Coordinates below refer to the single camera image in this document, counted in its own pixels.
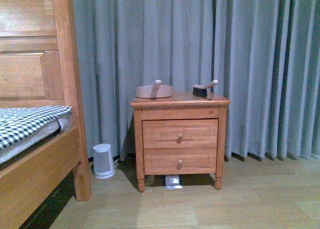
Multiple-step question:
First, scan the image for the beige plastic dustpan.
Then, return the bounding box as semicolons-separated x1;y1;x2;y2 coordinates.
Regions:
135;79;173;99

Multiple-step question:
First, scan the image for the hand brush with black bristles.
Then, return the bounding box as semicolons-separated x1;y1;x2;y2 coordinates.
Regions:
192;79;219;98

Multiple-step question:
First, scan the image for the small white ribbed trash bin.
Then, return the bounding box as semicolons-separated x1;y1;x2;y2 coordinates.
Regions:
93;143;115;179

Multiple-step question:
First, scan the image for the upper nightstand drawer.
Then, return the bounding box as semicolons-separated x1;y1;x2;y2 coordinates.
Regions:
142;119;218;149

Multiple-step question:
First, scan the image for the nightstand drawer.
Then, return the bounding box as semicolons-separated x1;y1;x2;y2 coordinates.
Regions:
144;147;217;175
142;119;218;149

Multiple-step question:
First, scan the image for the wooden nightstand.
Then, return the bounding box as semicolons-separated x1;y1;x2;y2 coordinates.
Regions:
131;92;231;193

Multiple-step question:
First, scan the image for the lower nightstand drawer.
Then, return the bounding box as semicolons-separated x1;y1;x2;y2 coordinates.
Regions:
144;147;217;175

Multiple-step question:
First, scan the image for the white power strip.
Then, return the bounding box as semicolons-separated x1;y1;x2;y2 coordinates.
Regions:
164;174;183;189

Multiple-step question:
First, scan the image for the grey blue curtain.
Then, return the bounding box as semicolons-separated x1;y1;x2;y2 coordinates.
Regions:
73;0;320;158

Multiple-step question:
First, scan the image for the black white checkered bedsheet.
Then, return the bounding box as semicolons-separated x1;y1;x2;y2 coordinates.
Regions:
0;105;72;150

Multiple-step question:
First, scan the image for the wooden bed frame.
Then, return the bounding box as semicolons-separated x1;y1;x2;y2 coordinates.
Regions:
0;0;92;229

